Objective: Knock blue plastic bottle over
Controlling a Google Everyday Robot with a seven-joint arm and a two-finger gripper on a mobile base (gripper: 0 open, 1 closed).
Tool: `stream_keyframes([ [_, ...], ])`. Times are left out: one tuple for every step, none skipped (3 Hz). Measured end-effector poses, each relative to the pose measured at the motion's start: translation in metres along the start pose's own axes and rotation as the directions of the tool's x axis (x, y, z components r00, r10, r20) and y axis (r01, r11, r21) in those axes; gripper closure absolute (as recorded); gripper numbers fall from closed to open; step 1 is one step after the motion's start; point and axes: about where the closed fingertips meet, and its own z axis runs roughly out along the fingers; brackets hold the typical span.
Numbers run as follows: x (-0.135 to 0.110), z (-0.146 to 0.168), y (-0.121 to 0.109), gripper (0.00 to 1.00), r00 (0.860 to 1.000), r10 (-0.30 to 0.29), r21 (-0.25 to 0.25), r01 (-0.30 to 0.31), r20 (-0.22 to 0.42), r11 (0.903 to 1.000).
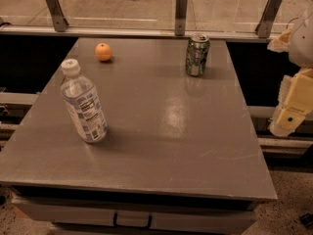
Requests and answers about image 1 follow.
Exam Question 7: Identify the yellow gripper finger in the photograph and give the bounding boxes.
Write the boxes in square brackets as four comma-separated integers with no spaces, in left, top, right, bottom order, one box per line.
[269,68,313,137]
[267,28,291,53]

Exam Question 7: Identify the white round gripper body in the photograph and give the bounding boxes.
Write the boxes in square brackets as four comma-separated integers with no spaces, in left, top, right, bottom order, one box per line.
[289,3,313,68]

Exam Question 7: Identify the clear plastic water bottle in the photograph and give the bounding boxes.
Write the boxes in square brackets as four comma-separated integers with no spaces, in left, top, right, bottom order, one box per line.
[61,59,108,143]

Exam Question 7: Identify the green soda can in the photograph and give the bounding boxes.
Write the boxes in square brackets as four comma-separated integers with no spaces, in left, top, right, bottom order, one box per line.
[185,33,210,77]

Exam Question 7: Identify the orange fruit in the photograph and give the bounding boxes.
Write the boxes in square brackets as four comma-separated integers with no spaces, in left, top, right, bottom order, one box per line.
[95,43,112,62]

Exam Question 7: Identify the right metal rail bracket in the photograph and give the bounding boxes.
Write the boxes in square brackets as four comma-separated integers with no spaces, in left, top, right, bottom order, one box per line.
[255,0,283,38]

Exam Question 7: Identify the metal rail bracket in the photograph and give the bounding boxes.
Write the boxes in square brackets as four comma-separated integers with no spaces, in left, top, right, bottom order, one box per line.
[174,0,188,36]
[255,0,283,38]
[45,0,68,32]

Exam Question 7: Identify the middle metal rail bracket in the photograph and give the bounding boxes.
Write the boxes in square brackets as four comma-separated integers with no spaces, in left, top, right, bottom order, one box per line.
[174,0,188,36]

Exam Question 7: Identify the left metal rail bracket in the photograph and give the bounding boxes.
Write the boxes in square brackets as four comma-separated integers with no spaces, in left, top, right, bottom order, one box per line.
[45,0,68,32]

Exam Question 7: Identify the grey drawer with handle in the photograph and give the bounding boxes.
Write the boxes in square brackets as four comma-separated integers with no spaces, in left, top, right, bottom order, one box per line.
[12,196,256,235]

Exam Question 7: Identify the horizontal metal rail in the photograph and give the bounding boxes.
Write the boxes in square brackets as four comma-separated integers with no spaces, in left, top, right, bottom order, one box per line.
[0,24,280,43]

